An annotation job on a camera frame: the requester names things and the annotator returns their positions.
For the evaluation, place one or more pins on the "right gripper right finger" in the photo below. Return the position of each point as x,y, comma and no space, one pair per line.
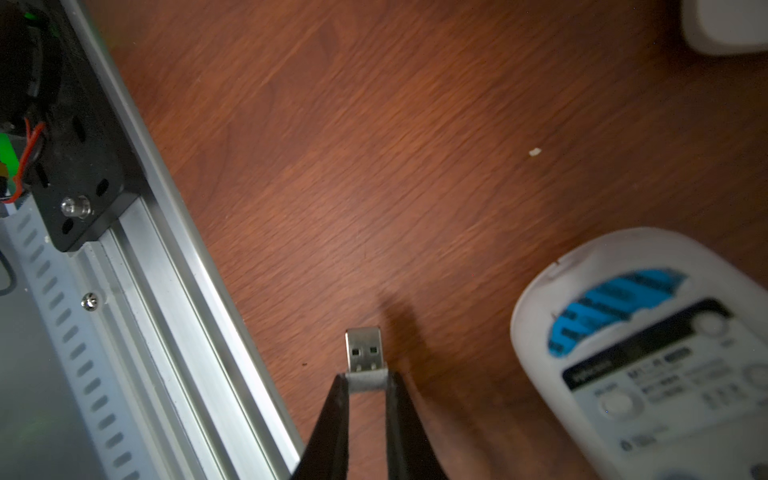
409,452

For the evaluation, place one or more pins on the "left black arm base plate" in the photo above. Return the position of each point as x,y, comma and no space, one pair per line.
88,173

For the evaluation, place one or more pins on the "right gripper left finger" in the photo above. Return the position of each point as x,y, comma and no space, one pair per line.
326,456

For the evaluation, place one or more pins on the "perforated white cable duct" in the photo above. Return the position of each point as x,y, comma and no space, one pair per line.
103,404

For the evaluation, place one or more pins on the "silver usb mouse receiver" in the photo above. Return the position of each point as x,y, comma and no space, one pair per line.
367,370

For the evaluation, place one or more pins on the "left green circuit board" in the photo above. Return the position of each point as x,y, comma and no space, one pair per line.
12,148

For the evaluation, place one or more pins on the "aluminium front rail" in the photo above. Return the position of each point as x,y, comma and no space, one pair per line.
178,328

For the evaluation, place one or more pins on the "silver laptop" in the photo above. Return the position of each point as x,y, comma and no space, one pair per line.
725,27

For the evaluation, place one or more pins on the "white wireless mouse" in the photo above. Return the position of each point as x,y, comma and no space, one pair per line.
651,351

